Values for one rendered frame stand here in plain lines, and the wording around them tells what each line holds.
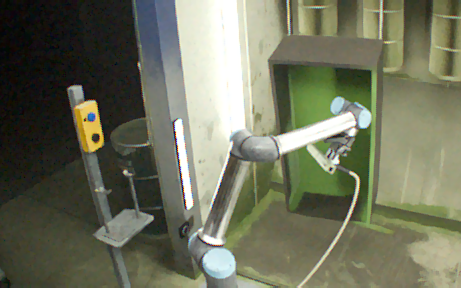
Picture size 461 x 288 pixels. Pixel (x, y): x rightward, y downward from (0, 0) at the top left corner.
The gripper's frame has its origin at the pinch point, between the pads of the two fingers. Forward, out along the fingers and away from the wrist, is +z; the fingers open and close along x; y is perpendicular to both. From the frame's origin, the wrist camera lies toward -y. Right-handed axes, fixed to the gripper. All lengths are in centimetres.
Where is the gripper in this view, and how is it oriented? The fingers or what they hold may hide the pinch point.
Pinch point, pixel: (325, 162)
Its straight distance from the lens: 242.7
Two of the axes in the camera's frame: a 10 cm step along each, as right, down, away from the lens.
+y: 8.8, 3.4, 3.4
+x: -1.9, -4.1, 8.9
